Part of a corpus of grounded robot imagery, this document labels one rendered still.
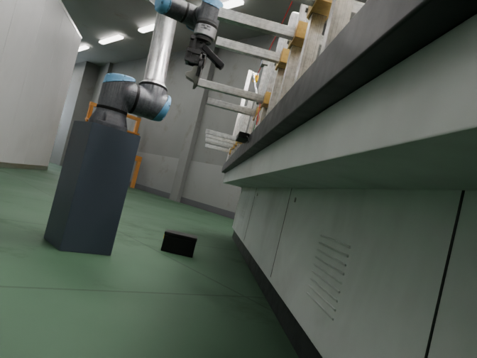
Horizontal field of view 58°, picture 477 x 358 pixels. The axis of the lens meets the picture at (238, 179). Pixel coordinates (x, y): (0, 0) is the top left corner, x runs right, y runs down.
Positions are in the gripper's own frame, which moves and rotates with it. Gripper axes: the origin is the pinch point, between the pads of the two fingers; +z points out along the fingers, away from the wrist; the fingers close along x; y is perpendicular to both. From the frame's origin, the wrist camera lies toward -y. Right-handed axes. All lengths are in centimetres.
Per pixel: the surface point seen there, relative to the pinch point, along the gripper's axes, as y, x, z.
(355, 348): -52, 92, 63
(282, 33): -25, 51, -11
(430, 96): -31, 141, 26
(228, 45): -9.4, 26.4, -11.5
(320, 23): -31, 73, -8
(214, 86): -7.1, 1.4, -1.8
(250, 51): -17.5, 26.4, -11.5
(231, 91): -14.7, 1.4, -1.8
